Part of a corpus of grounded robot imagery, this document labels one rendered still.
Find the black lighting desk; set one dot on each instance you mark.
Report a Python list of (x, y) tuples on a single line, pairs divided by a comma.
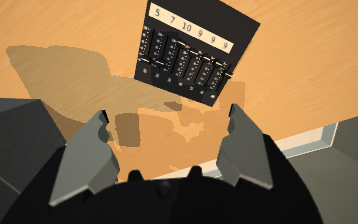
[(219, 32)]

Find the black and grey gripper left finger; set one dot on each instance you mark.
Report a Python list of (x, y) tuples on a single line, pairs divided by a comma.
[(85, 165)]

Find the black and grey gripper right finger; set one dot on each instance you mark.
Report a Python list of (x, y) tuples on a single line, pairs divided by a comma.
[(251, 161)]

